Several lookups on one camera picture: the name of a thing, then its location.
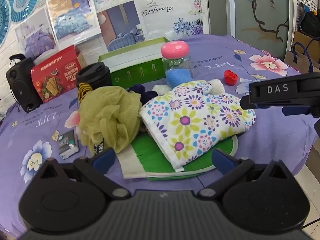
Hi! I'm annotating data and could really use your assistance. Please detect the small dark tissue packet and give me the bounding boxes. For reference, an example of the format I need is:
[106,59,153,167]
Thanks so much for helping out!
[58,130,79,160]

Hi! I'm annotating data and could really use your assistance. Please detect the green cardboard box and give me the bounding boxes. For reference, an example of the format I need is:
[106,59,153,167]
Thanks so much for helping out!
[98,37,170,88]

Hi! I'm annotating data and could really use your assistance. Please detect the dark purple knitted cloth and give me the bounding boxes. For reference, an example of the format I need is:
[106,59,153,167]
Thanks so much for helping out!
[126,84,158,105]

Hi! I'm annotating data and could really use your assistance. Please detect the red cracker box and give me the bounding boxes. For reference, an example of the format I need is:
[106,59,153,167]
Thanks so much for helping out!
[30,45,84,103]

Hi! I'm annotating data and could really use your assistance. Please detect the plaid bedding picture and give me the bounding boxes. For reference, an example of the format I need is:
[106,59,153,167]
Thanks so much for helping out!
[96,4,147,53]

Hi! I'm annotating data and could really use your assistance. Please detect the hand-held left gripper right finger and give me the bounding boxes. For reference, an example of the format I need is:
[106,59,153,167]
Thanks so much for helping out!
[197,148,288,200]

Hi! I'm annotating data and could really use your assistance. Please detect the purple floral bedsheet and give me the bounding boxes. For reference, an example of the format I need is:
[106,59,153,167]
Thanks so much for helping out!
[0,34,320,240]

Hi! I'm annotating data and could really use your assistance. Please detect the brown paper bag blue handles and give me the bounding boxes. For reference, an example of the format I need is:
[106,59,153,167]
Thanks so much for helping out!
[284,31,320,73]

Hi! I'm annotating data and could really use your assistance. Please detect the purple bedding picture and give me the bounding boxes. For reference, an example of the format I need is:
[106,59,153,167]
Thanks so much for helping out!
[15,21,57,58]

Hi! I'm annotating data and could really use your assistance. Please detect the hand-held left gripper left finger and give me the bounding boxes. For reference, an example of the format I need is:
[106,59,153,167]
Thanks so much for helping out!
[40,148,132,201]

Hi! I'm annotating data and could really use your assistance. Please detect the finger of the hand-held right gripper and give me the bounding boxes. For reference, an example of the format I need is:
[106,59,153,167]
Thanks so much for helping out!
[240,96,270,110]

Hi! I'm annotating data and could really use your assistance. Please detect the frosted glass door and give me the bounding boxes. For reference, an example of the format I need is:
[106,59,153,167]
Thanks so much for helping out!
[225,0,292,55]

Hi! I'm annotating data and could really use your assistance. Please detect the blue bedding picture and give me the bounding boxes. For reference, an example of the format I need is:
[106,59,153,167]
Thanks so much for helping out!
[46,0,102,41]

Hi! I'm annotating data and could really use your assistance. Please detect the black cup with lid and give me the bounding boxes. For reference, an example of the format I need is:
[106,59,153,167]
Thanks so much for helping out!
[76,62,112,91]

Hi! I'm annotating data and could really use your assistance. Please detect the black speaker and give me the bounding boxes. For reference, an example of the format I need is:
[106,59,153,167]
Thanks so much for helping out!
[6,54,43,113]

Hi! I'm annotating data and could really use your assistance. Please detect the olive green mesh bath pouf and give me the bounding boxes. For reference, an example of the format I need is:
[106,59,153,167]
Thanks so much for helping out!
[78,85,142,154]

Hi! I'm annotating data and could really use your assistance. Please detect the blue fuzzy cloth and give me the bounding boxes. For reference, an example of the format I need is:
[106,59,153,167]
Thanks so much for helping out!
[166,69,194,88]

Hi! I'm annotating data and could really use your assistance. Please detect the black bag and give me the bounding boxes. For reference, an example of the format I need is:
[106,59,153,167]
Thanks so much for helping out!
[300,4,320,37]

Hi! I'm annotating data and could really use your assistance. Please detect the black printed tag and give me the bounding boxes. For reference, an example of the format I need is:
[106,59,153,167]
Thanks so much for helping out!
[89,142,105,157]

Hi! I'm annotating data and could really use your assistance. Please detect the red rose ornament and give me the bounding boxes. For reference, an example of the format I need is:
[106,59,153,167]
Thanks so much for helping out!
[223,70,238,86]

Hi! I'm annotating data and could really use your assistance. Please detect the clear jar with pink lid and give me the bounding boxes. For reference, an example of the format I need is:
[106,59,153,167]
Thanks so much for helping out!
[161,41,193,80]

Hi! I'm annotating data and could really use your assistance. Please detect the yellow black cord bundle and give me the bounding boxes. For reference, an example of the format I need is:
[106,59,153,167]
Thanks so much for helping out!
[78,83,93,103]

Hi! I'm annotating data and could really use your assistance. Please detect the white plush cloth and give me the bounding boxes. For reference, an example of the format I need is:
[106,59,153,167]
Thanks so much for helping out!
[152,78,225,98]

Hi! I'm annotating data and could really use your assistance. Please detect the white floral packaging sheet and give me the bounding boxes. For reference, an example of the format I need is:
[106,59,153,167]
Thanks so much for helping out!
[89,0,208,43]

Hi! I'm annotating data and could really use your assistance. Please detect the floral print cloth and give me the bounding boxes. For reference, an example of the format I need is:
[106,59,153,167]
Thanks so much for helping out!
[139,80,257,172]

